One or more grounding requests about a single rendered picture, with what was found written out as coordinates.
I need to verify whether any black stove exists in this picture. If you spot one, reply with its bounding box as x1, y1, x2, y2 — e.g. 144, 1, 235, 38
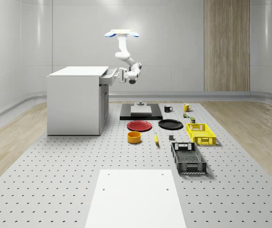
119, 101, 164, 121

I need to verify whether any white board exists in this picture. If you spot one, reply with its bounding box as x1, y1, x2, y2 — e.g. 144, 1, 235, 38
84, 169, 187, 228

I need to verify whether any red plate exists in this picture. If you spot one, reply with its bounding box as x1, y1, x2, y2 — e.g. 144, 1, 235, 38
126, 120, 153, 132

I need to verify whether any white cabinet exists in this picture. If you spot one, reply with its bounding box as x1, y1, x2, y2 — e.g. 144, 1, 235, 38
47, 66, 110, 136

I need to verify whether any yellow basket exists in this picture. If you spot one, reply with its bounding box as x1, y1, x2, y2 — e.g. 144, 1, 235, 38
186, 123, 217, 146

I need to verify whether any dark grey basket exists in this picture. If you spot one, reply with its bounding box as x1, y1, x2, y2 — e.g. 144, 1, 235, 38
170, 142, 208, 176

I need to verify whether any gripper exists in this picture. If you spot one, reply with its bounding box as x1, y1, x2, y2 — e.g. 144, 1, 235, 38
114, 67, 126, 84

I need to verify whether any yellow bowl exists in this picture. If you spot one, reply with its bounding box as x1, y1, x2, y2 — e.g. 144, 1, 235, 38
126, 131, 142, 144

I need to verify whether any white drawer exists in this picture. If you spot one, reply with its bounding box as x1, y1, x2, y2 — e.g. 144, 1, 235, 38
98, 68, 119, 87

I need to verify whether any black plate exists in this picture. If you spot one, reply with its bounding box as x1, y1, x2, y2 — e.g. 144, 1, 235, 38
157, 119, 184, 131

